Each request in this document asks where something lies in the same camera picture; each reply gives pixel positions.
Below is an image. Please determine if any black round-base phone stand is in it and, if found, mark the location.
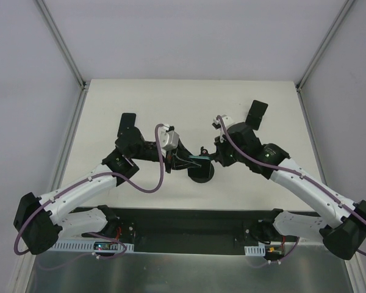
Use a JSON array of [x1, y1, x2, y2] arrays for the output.
[[190, 146, 216, 184]]

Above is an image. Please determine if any black phone blue edge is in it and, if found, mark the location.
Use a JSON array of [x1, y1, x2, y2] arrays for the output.
[[185, 154, 213, 181]]

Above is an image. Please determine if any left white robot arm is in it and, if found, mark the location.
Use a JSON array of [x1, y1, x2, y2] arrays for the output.
[[13, 124, 208, 256]]

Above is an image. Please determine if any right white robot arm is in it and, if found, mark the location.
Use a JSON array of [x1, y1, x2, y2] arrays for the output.
[[212, 115, 366, 260]]

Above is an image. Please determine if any black folding phone stand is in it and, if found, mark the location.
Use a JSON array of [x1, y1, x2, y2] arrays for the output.
[[245, 100, 268, 131]]

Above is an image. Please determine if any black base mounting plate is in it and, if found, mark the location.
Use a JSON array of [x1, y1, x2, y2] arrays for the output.
[[70, 207, 296, 254]]

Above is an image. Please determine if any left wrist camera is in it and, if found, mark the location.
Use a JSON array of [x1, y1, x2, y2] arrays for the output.
[[159, 125, 179, 151]]

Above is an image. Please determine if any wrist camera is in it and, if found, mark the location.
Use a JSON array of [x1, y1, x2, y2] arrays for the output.
[[159, 125, 179, 151], [212, 115, 235, 129]]

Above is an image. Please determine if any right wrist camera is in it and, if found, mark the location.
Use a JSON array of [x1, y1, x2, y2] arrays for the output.
[[212, 115, 235, 129]]

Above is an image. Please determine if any right white cable duct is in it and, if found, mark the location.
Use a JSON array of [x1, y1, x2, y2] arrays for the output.
[[244, 245, 266, 257]]

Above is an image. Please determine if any white cable duct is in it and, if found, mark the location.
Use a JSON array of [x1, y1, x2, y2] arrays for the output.
[[49, 239, 134, 253], [244, 245, 266, 257]]

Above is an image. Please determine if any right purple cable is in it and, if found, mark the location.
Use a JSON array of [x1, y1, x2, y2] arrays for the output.
[[213, 115, 366, 262]]

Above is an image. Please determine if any right aluminium frame post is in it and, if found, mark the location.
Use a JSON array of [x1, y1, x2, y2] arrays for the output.
[[295, 0, 357, 93]]

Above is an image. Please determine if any aluminium frame post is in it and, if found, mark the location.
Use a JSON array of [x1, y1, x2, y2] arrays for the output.
[[35, 0, 91, 91], [295, 0, 357, 93]]

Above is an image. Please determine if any left white cable duct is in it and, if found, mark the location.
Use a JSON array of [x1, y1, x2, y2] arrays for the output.
[[49, 239, 134, 253]]

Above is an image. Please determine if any left aluminium frame post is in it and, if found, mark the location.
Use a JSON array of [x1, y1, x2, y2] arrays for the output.
[[35, 0, 91, 91]]

